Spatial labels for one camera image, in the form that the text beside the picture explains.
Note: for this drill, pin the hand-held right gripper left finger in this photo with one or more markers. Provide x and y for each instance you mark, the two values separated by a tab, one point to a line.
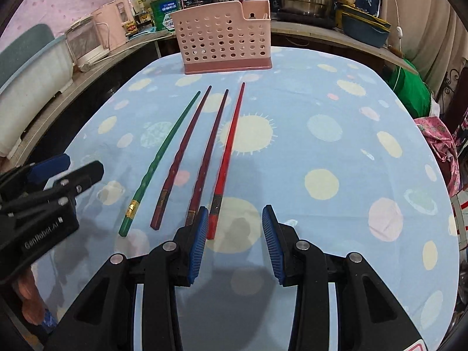
197	245

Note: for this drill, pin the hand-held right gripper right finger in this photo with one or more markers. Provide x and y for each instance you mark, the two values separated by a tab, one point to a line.
272	248

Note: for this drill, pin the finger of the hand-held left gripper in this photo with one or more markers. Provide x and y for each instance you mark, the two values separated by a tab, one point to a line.
86	176
51	164

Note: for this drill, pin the maroon wavy chopstick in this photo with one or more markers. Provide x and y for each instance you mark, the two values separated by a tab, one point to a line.
159	219

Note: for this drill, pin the red chopstick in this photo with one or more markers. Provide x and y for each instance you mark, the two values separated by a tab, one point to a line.
222	184

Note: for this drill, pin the pink perforated utensil basket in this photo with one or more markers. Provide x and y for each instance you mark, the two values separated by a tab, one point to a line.
219	40

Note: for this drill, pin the person's left hand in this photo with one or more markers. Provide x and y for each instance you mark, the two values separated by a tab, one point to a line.
29	294

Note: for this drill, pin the white bin with teal lid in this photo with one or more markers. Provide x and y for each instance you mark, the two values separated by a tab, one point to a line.
29	76

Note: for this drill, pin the blue dotted tablecloth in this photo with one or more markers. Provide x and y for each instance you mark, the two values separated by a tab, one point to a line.
329	153

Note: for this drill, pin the white glass appliance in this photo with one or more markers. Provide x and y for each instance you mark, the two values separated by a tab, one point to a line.
84	44

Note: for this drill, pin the pink electric kettle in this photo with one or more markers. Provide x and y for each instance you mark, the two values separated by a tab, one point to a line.
117	20

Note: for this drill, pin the green white carton box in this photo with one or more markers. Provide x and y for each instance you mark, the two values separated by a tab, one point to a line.
164	14

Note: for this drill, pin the pink floral cloth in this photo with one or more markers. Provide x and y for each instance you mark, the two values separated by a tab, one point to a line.
442	142

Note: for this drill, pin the green plastic bag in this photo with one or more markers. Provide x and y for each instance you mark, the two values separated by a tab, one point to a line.
409	84

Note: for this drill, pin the wooden counter shelf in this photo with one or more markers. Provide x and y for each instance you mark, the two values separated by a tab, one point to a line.
329	41

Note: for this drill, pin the black induction cooker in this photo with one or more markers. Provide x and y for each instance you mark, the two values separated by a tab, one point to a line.
303	19

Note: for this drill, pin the dark blue basin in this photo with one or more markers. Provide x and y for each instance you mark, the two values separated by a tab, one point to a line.
365	32

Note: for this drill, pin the yellow green bowl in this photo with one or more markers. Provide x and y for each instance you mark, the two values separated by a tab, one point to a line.
360	12

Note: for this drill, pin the beige curtain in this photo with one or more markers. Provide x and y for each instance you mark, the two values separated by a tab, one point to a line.
420	7

